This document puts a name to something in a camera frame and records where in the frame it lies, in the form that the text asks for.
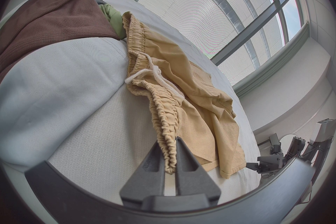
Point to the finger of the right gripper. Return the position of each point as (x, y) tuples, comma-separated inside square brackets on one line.
[(253, 166)]

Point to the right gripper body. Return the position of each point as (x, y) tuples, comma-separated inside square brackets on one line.
[(270, 162)]

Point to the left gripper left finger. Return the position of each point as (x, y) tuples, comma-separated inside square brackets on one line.
[(149, 181)]

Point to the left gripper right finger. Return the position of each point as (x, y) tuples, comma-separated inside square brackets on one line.
[(191, 181)]

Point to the tan shorts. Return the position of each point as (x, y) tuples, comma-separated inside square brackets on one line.
[(199, 102)]

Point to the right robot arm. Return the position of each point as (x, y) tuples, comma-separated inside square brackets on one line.
[(322, 139)]

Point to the bed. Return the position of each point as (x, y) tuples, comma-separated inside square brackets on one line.
[(126, 139)]

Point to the grey-green curtain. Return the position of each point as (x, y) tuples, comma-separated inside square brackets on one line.
[(275, 65)]

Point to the pale blue garment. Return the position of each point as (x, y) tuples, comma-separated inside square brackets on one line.
[(52, 86)]

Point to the green garment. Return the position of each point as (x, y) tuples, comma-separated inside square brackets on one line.
[(114, 20)]

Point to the window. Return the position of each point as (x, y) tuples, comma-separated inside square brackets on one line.
[(210, 7)]

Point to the brown garment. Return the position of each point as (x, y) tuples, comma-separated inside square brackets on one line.
[(52, 15)]

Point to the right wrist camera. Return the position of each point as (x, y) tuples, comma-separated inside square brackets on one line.
[(274, 143)]

